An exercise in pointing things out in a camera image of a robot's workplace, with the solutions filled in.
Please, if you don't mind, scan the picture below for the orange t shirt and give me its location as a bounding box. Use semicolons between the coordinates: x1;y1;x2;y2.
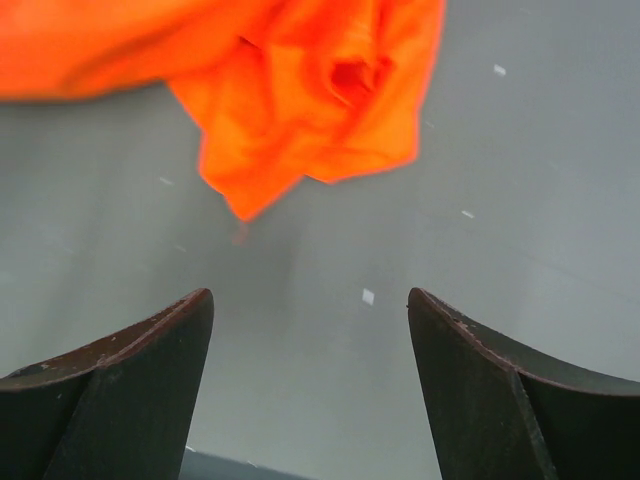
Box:
1;0;447;221

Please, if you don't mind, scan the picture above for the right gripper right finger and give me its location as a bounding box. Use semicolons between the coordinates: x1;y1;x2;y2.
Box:
407;288;639;479

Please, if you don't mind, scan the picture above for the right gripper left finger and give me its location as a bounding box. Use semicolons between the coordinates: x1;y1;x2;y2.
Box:
1;289;214;479

